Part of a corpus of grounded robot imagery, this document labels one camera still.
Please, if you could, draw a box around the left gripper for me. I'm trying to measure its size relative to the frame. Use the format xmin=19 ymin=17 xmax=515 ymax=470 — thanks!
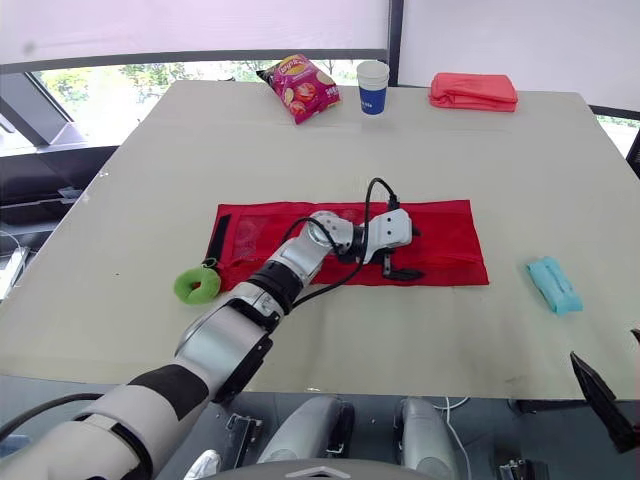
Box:
xmin=337 ymin=223 xmax=427 ymax=282

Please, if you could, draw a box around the red mesh pouch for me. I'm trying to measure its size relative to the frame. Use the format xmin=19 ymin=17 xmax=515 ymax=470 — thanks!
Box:
xmin=206 ymin=199 xmax=491 ymax=290

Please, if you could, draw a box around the folded red pouch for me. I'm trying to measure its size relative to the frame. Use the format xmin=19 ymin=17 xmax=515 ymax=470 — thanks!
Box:
xmin=428 ymin=72 xmax=520 ymax=114

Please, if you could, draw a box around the light blue small pack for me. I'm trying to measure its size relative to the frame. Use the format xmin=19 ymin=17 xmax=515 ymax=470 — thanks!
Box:
xmin=525 ymin=255 xmax=585 ymax=317

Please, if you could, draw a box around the blue and white paper cup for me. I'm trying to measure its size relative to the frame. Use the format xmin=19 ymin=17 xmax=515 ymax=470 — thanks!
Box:
xmin=355 ymin=60 xmax=391 ymax=118

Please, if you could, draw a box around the pink snack chip bag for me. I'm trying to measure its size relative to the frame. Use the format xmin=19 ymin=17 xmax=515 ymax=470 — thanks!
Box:
xmin=255 ymin=54 xmax=343 ymax=126

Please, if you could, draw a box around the robot body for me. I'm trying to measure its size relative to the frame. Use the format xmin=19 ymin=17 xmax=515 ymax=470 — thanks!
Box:
xmin=162 ymin=394 xmax=554 ymax=480

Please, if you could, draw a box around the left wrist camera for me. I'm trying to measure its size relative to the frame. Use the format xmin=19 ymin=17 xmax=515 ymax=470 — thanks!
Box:
xmin=361 ymin=207 xmax=416 ymax=266

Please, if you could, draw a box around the black cable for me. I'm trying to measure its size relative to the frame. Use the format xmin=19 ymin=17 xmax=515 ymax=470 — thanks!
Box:
xmin=0 ymin=392 xmax=107 ymax=442
xmin=280 ymin=176 xmax=402 ymax=312

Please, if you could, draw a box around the white cable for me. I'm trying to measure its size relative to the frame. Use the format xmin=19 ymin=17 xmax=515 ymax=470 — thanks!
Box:
xmin=437 ymin=396 xmax=472 ymax=480

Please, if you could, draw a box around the green ring-shaped plush item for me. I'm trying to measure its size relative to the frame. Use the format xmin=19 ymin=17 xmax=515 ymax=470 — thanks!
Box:
xmin=172 ymin=257 xmax=223 ymax=307

